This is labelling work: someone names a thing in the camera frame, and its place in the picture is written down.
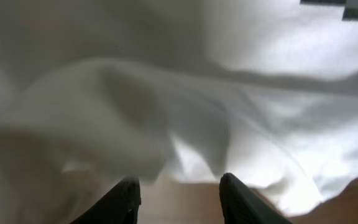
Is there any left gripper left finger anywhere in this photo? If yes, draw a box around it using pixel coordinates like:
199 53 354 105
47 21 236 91
70 177 141 224

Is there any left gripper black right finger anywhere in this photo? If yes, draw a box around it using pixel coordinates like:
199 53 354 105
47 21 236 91
219 173 291 224

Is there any white t-shirt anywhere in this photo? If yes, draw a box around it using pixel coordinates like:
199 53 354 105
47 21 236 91
0 1 358 223

